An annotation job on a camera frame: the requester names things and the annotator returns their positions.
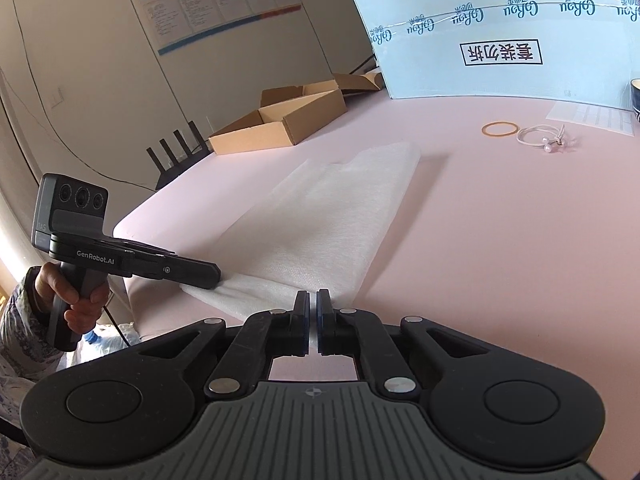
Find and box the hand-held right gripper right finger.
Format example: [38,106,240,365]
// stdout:
[315,288,512,402]

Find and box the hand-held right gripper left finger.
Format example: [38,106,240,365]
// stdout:
[114,290,309,402]

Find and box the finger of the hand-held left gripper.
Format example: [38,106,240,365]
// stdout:
[131,254,222,289]

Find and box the person's left forearm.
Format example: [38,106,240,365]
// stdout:
[0,266,68,441]

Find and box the clear plastic bag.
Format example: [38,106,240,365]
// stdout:
[80,321,142,361]

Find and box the person's left hand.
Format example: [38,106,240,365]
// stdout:
[34,261,112,334]

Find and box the black router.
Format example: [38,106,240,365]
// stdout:
[146,121,211,192]

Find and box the open flat cardboard box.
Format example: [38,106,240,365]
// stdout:
[207,71,386,156]

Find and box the light blue carton with label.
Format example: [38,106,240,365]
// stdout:
[341,0,640,111]

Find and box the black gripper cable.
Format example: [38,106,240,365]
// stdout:
[102,300,132,348]

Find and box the wall poster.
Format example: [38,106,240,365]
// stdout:
[115,0,303,57]

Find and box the white hair tie with pearls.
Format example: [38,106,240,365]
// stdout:
[516,124,576,153]

